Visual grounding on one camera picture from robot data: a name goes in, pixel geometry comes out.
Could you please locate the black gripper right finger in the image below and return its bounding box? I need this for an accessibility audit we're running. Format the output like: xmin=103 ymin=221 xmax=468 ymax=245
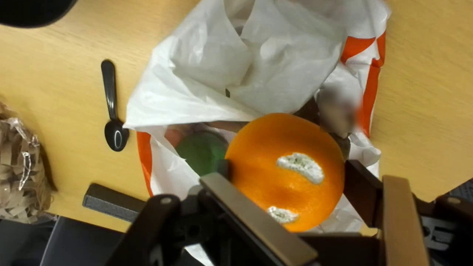
xmin=344 ymin=161 xmax=429 ymax=266

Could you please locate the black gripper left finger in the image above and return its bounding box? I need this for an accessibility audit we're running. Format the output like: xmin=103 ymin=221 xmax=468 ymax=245
xmin=199 ymin=173 xmax=317 ymax=266

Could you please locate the orange toy fruit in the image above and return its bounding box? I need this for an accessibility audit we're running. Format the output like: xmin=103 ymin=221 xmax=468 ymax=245
xmin=224 ymin=113 xmax=344 ymax=232

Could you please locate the green toy pepper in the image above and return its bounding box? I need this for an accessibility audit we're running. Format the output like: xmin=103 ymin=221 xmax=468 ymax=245
xmin=175 ymin=131 xmax=227 ymax=175

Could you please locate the black bowl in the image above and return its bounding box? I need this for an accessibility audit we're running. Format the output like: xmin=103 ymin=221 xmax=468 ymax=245
xmin=0 ymin=0 xmax=76 ymax=28

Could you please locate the white orange plastic bag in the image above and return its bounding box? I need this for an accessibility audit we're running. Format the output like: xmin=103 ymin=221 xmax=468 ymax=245
xmin=122 ymin=0 xmax=391 ymax=266

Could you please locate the clear bag of snacks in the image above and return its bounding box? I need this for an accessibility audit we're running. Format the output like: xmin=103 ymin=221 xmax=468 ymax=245
xmin=0 ymin=103 xmax=54 ymax=224

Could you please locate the brown plush toy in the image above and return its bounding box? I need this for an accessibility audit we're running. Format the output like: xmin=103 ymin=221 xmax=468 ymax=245
xmin=295 ymin=93 xmax=356 ymax=158

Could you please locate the small black box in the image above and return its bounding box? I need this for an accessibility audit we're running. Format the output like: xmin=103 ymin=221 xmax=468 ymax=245
xmin=82 ymin=183 xmax=144 ymax=221

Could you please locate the black spoon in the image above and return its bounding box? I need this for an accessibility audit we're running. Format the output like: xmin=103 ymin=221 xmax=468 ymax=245
xmin=100 ymin=59 xmax=129 ymax=152

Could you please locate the grey office chair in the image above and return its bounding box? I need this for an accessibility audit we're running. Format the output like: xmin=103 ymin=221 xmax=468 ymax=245
xmin=0 ymin=217 xmax=124 ymax=266

